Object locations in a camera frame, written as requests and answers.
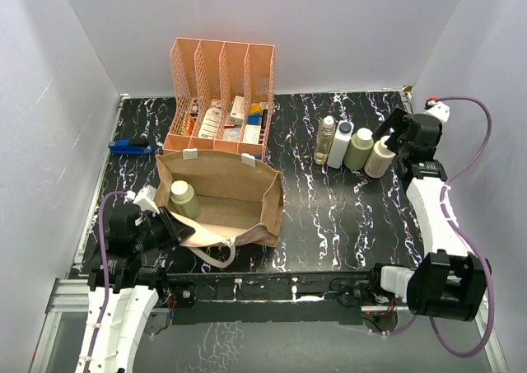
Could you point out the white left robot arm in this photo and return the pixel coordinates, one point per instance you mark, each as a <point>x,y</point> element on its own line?
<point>123,291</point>

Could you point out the green bottle beige cap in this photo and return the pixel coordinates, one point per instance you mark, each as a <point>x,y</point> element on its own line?
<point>359,149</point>
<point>186,203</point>
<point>379,159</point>

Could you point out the yellow blue small boxes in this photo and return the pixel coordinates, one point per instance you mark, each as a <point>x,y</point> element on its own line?
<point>258,114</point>

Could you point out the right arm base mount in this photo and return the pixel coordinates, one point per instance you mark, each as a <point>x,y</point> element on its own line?
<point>357,294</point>

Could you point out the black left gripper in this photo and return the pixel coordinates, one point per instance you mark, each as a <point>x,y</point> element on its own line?
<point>175,229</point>

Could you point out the white medicine box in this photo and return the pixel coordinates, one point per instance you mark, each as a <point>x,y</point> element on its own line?
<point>210,124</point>

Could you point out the orange items in organizer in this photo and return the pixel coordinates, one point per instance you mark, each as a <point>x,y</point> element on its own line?
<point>188,119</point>

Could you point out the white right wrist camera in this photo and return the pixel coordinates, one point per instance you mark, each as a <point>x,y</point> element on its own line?
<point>437,109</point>

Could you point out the white red small box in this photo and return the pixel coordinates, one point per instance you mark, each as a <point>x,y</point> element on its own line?
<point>236,115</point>

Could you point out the white bottle dark grey cap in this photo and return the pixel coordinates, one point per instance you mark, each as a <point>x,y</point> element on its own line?
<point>341,140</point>

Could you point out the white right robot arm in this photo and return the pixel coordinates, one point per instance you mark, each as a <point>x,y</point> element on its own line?
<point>450,281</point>

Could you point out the white box with icons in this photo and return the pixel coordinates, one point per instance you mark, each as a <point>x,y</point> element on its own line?
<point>251,134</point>

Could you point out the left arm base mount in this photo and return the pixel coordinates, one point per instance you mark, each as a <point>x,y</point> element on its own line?
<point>177,294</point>

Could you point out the brown canvas tote bag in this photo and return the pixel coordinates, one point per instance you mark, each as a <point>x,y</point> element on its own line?
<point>240,199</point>

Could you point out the blue stapler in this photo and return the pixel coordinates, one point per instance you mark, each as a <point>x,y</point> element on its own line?
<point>134,147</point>

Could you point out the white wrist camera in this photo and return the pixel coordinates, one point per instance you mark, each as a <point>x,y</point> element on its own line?
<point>437,109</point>
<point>144,199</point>

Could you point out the pink plastic file organizer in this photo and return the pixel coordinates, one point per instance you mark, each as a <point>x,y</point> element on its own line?
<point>216,72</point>

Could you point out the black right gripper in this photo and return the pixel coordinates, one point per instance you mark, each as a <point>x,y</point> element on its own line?
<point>396,121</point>

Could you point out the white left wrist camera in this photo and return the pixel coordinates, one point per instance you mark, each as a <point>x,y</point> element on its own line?
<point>144,199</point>

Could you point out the clear bottle amber liquid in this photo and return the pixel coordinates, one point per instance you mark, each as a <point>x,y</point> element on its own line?
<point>324,139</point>

